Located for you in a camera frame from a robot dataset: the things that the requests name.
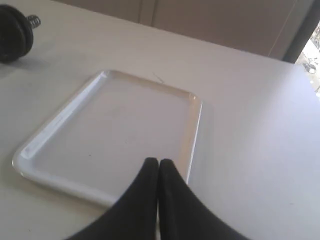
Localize dark window frame post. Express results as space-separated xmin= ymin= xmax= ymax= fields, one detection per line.
xmin=282 ymin=0 xmax=320 ymax=64

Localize white blind pull cord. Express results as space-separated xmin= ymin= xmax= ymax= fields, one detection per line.
xmin=267 ymin=0 xmax=300 ymax=57

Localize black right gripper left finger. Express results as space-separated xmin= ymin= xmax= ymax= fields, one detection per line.
xmin=69 ymin=157 xmax=159 ymax=240

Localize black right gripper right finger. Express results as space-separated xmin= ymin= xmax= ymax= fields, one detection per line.
xmin=158 ymin=159 xmax=247 ymax=240

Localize chrome threaded dumbbell bar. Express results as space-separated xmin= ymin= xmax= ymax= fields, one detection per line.
xmin=26 ymin=14 xmax=41 ymax=29

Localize white plastic tray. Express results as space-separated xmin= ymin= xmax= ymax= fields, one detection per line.
xmin=12 ymin=70 xmax=202 ymax=206

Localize black weight plate far end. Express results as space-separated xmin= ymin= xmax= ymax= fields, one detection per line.
xmin=0 ymin=9 xmax=26 ymax=63

